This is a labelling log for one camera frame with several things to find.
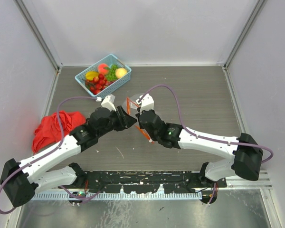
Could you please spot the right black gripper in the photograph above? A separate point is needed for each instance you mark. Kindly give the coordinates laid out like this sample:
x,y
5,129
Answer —
x,y
140,125

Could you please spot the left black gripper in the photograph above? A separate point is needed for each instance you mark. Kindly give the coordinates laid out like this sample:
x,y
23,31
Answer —
x,y
125,120

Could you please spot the clear orange zip top bag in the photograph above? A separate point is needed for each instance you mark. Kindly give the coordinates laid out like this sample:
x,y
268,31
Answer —
x,y
132,105

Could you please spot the yellow pear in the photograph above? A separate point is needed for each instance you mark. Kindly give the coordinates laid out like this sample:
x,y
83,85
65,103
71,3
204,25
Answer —
x,y
120,72

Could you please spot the red orange peach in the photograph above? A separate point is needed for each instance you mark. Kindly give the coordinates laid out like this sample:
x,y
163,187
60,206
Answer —
x,y
103,68

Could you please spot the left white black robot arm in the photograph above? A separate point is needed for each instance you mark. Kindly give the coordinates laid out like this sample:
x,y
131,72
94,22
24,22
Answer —
x,y
21,180

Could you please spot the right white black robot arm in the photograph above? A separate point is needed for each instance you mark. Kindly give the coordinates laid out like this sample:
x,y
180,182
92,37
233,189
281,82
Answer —
x,y
241,156

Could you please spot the green grape bunch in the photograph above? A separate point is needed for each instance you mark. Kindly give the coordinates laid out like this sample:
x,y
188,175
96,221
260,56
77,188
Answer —
x,y
110,76

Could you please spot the light blue plastic basket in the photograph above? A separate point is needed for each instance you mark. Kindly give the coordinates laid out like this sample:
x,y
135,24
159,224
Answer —
x,y
109,60

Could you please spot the yellow mango slice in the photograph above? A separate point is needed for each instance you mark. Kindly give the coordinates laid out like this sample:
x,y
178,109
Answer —
x,y
90,75

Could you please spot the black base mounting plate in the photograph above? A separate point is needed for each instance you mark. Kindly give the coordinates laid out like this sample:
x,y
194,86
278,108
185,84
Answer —
x,y
140,182

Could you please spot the red crumpled cloth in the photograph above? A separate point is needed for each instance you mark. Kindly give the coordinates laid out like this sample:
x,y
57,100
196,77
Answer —
x,y
48,132

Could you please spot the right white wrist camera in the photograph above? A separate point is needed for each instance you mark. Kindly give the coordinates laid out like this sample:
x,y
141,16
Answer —
x,y
146,103

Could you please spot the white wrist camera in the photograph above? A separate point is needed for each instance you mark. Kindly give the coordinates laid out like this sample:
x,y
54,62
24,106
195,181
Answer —
x,y
107,102
146,103

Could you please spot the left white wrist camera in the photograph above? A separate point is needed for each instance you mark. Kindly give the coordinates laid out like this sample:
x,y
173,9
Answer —
x,y
107,102

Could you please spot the white slotted cable duct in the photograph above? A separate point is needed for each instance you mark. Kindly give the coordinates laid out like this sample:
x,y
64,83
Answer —
x,y
61,195

